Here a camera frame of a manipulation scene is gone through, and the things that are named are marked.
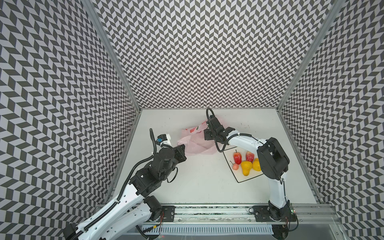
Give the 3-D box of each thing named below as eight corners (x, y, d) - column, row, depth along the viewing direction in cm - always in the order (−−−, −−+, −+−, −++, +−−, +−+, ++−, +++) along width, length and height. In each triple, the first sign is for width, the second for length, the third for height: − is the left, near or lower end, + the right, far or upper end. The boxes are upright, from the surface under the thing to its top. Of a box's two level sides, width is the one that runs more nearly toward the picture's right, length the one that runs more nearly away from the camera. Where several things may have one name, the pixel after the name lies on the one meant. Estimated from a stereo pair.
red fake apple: (234, 164, 90) (235, 162, 88) (232, 151, 95) (233, 149, 93) (241, 164, 90) (242, 162, 88) (239, 151, 95) (240, 149, 93)
